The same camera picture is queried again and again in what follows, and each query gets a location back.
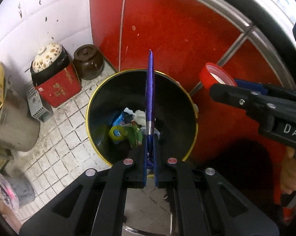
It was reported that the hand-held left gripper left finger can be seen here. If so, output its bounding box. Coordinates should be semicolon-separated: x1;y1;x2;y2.
19;135;148;236

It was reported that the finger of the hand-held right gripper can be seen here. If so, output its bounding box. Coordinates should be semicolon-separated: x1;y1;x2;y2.
234;79;296;107
209;83;296;131

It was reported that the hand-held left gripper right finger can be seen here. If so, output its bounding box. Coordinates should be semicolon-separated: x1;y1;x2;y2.
153;135;280;236

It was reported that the red plastic lid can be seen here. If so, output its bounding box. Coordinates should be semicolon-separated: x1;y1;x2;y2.
199;62;237;89

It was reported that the yellow tape spool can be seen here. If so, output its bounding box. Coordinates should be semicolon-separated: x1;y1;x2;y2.
109;126;129;143

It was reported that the white tissue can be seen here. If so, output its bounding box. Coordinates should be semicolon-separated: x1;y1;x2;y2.
132;109;147;126

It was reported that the blue snack wrapper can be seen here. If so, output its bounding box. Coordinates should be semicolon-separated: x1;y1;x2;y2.
112;112;129;128

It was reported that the black yellow-rimmed trash bin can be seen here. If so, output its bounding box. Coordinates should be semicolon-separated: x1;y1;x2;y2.
86;69;199;177

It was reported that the purple foil wrapper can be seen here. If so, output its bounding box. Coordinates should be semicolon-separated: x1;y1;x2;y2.
145;49;156;175

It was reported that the person's right hand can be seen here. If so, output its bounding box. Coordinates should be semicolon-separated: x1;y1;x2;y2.
280;147;296;195

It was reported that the red cabinet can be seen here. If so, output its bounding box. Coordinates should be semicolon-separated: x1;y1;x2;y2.
89;0;296;209

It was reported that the red tin box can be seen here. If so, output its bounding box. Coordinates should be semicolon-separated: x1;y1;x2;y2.
35;64;82;108

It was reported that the brown ceramic jar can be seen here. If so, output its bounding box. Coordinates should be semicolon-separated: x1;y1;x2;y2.
73;44;104;80

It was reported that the grey bowl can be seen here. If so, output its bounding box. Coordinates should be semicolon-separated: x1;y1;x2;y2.
8;176;36;207

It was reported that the grey plastic basket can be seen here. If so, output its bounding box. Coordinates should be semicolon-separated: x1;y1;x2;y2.
26;82;53;123

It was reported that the steel pot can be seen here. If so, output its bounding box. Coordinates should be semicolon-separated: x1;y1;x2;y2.
0;88;40;153

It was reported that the clear plastic bag with contents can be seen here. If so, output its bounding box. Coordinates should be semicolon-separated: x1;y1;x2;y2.
0;173;20;213

